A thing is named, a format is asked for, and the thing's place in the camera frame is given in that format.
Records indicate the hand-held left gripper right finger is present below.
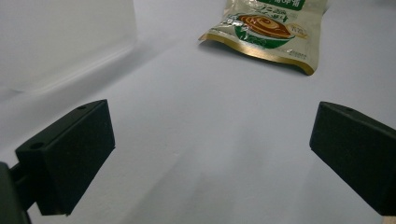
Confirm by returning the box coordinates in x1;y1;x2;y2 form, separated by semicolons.
309;101;396;217

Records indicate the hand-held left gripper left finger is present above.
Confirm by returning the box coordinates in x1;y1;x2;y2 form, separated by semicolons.
14;99;117;217

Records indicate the beige and green food packet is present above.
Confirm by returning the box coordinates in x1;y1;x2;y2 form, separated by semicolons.
198;0;330;77

